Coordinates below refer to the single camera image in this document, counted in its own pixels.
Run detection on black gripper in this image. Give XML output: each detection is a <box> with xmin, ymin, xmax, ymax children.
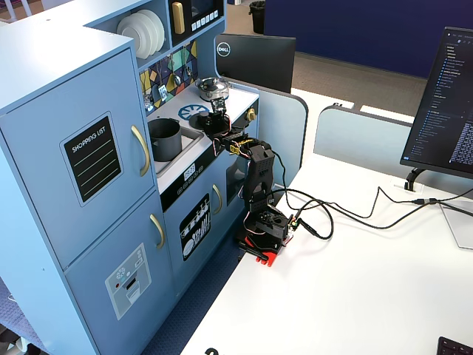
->
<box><xmin>197</xmin><ymin>109</ymin><xmax>233</xmax><ymax>138</ymax></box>

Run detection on steel pot lid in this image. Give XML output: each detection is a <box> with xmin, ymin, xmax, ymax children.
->
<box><xmin>195</xmin><ymin>76</ymin><xmax>229</xmax><ymax>92</ymax></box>

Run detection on gray recipient pot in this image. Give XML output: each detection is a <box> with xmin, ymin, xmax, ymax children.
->
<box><xmin>147</xmin><ymin>118</ymin><xmax>183</xmax><ymax>163</ymax></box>

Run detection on gray sink basin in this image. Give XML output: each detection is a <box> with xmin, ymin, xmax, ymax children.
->
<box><xmin>147</xmin><ymin>118</ymin><xmax>206</xmax><ymax>178</ymax></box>

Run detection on steel pot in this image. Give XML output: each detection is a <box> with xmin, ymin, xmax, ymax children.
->
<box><xmin>194</xmin><ymin>83</ymin><xmax>231</xmax><ymax>103</ymax></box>

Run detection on metal ladle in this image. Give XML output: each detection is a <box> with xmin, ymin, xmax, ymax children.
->
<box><xmin>171</xmin><ymin>55</ymin><xmax>184</xmax><ymax>87</ymax></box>

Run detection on metal slotted spatula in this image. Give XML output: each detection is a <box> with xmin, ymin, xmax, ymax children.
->
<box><xmin>156</xmin><ymin>61</ymin><xmax>169</xmax><ymax>102</ymax></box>

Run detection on black Dell monitor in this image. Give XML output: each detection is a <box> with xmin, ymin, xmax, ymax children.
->
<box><xmin>214</xmin><ymin>33</ymin><xmax>297</xmax><ymax>95</ymax></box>

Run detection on light blue desk divider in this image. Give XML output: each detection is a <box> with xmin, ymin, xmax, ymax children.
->
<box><xmin>313</xmin><ymin>104</ymin><xmax>415</xmax><ymax>172</ymax></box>
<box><xmin>228</xmin><ymin>83</ymin><xmax>310</xmax><ymax>195</ymax></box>

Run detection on blue fridge door shopping list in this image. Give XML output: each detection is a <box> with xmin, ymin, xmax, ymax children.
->
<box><xmin>0</xmin><ymin>47</ymin><xmax>157</xmax><ymax>270</ymax></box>

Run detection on white toy plate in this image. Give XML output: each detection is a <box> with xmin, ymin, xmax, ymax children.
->
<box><xmin>115</xmin><ymin>13</ymin><xmax>146</xmax><ymax>61</ymax></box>
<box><xmin>139</xmin><ymin>8</ymin><xmax>166</xmax><ymax>53</ymax></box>
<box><xmin>129</xmin><ymin>10</ymin><xmax>159</xmax><ymax>57</ymax></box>

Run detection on blue dishwasher door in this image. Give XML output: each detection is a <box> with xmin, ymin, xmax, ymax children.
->
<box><xmin>161</xmin><ymin>146</ymin><xmax>245</xmax><ymax>297</ymax></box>

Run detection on black toy microwave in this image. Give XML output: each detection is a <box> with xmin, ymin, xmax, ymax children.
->
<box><xmin>168</xmin><ymin>0</ymin><xmax>227</xmax><ymax>47</ymax></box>

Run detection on black trash bin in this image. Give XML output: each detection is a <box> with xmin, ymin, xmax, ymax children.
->
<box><xmin>248</xmin><ymin>0</ymin><xmax>268</xmax><ymax>36</ymax></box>

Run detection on blue fridge door ice dispenser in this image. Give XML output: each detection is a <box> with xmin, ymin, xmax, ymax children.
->
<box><xmin>64</xmin><ymin>189</ymin><xmax>177</xmax><ymax>355</ymax></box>

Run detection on blue toy kitchen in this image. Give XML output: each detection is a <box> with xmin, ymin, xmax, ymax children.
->
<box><xmin>0</xmin><ymin>0</ymin><xmax>262</xmax><ymax>355</ymax></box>

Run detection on dark blue office partition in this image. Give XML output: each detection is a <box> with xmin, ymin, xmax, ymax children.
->
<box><xmin>263</xmin><ymin>0</ymin><xmax>473</xmax><ymax>80</ymax></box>

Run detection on black monitor stand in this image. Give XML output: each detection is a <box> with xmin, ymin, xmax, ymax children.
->
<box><xmin>403</xmin><ymin>167</ymin><xmax>427</xmax><ymax>192</ymax></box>

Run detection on computer monitor showing code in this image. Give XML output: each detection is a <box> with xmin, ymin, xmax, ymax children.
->
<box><xmin>400</xmin><ymin>26</ymin><xmax>473</xmax><ymax>191</ymax></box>

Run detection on black keyboard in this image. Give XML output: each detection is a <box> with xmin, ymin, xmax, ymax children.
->
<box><xmin>435</xmin><ymin>335</ymin><xmax>473</xmax><ymax>355</ymax></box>

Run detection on red white servo wires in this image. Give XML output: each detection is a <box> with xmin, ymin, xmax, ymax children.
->
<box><xmin>211</xmin><ymin>114</ymin><xmax>260</xmax><ymax>157</ymax></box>

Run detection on gold fridge handle short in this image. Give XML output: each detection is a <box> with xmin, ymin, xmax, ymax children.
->
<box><xmin>130</xmin><ymin>124</ymin><xmax>152</xmax><ymax>178</ymax></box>

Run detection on gold dishwasher handle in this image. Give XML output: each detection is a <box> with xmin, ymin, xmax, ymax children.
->
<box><xmin>211</xmin><ymin>183</ymin><xmax>224</xmax><ymax>216</ymax></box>

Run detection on gold microwave handle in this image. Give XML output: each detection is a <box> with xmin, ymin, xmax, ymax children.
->
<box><xmin>171</xmin><ymin>1</ymin><xmax>187</xmax><ymax>36</ymax></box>

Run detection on gold fridge handle long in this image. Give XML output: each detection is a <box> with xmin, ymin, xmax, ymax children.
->
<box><xmin>149</xmin><ymin>213</ymin><xmax>166</xmax><ymax>250</ymax></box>

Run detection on red robot base mount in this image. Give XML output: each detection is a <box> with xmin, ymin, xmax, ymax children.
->
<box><xmin>236</xmin><ymin>227</ymin><xmax>293</xmax><ymax>268</ymax></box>

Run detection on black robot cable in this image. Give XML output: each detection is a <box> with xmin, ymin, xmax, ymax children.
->
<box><xmin>271</xmin><ymin>186</ymin><xmax>336</xmax><ymax>241</ymax></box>

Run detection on black power cable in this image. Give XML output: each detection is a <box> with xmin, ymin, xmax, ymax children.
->
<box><xmin>273</xmin><ymin>184</ymin><xmax>473</xmax><ymax>231</ymax></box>

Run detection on gray monitor base plate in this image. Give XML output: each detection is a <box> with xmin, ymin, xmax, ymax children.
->
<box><xmin>438</xmin><ymin>200</ymin><xmax>473</xmax><ymax>251</ymax></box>

